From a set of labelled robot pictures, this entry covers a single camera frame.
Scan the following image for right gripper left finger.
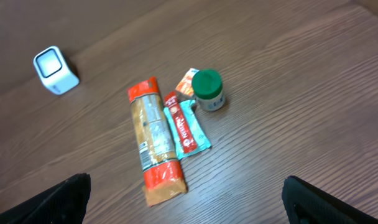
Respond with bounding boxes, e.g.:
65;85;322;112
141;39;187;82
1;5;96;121
0;173;91;224

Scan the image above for red chocolate bar wrapper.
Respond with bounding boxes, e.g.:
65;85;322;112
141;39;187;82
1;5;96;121
165;91;198;154

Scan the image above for white barcode scanner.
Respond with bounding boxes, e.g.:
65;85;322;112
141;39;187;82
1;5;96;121
33;45;80;95

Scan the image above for teal tissue pack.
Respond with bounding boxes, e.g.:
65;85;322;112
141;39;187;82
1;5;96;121
164;100;211;159

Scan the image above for orange tissue pack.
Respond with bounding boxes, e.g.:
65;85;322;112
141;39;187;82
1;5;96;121
175;68;199;98

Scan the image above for spaghetti pack orange ends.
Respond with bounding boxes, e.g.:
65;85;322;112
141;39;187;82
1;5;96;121
127;77;187;207

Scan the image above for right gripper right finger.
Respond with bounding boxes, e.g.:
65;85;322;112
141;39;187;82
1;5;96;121
282;175;378;224

